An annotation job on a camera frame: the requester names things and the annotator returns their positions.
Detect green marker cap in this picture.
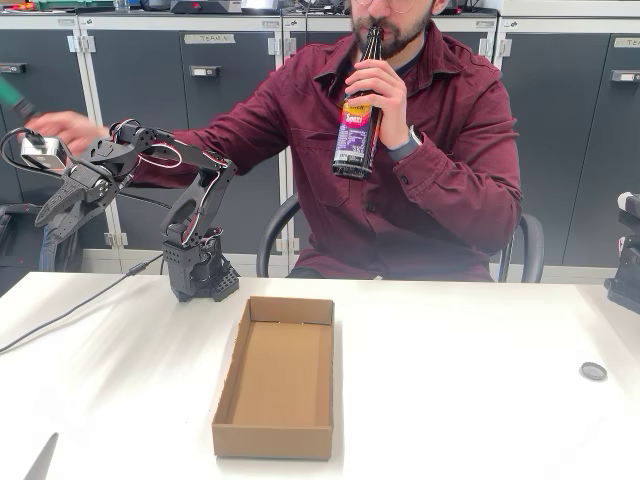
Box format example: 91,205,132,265
0,74,26,111

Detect brown Spezi glass bottle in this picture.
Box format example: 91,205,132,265
331,25,386,182

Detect person's right forearm maroon sleeve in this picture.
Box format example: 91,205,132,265
128,94,262,191

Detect person's right hand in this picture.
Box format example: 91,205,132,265
29,109,112,155

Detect person's left hand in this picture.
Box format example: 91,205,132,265
343,52,413,151

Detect grey black backpack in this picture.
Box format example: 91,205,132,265
0,202,82,274

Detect black flat device red logo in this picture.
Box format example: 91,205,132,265
169,0,244,15

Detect grey slanted flat object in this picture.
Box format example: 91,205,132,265
22,432,60,480

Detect open brown cardboard box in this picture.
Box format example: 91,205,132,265
211,295,336,461

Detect grey smartwatch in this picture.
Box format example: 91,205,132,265
386,124,424,163

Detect bearded man maroon shirt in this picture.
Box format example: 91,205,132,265
128,0,524,282

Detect black office chair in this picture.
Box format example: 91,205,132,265
255,194,546,284

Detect silver crown bottle cap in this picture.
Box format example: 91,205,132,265
579,360,609,383

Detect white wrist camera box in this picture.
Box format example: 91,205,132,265
19,134,68,171

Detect black camera cable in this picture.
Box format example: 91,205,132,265
0,126,176,211

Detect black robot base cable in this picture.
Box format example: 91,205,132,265
0,253,165,354

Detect round wire-rim glasses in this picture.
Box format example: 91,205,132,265
351,0,417,15

